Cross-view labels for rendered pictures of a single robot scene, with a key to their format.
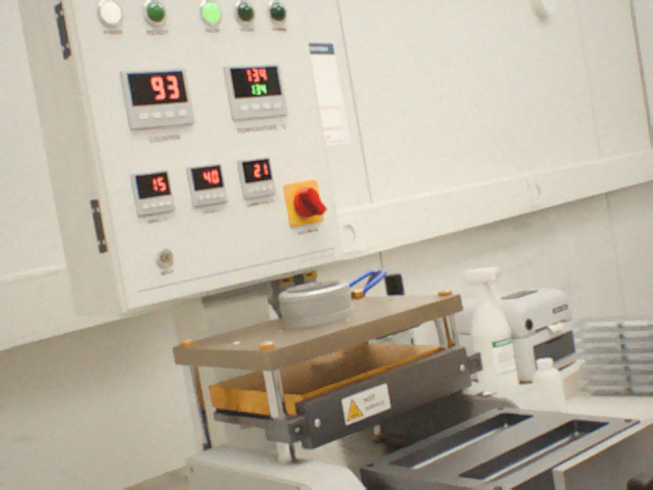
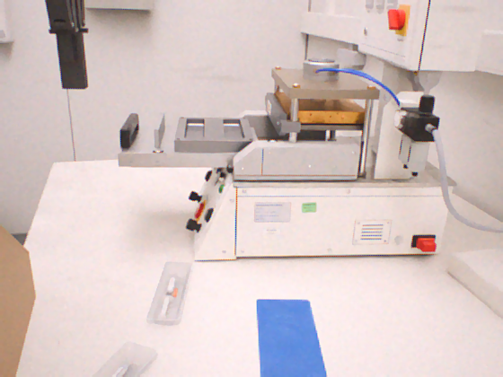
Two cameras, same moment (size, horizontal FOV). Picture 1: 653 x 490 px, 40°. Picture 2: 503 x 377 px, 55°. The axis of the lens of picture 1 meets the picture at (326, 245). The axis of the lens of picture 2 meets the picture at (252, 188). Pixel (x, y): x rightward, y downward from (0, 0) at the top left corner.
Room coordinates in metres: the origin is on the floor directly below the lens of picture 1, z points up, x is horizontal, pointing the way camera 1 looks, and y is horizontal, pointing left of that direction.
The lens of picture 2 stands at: (1.46, -0.95, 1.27)
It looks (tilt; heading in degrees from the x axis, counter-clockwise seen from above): 22 degrees down; 123
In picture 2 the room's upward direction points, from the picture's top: 2 degrees clockwise
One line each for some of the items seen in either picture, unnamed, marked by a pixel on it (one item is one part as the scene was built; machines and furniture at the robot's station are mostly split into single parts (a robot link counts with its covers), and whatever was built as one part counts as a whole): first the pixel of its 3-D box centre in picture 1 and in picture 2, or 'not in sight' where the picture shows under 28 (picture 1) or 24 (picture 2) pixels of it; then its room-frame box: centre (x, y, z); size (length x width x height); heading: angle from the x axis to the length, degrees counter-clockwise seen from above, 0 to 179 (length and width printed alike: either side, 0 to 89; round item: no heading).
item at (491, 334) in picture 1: (491, 329); not in sight; (1.84, -0.30, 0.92); 0.09 x 0.08 x 0.25; 43
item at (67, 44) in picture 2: not in sight; (65, 40); (0.94, -0.57, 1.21); 0.03 x 0.01 x 0.05; 129
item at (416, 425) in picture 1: (474, 418); (292, 160); (1.02, -0.13, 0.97); 0.26 x 0.05 x 0.07; 39
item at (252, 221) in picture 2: not in sight; (308, 196); (1.00, 0.00, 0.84); 0.53 x 0.37 x 0.17; 39
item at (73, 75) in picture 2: not in sight; (71, 61); (0.92, -0.56, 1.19); 0.03 x 0.01 x 0.07; 39
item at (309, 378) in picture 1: (331, 357); (318, 98); (1.00, 0.02, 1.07); 0.22 x 0.17 x 0.10; 129
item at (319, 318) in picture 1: (319, 338); (335, 92); (1.03, 0.03, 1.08); 0.31 x 0.24 x 0.13; 129
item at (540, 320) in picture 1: (506, 332); not in sight; (1.97, -0.36, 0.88); 0.25 x 0.20 x 0.17; 43
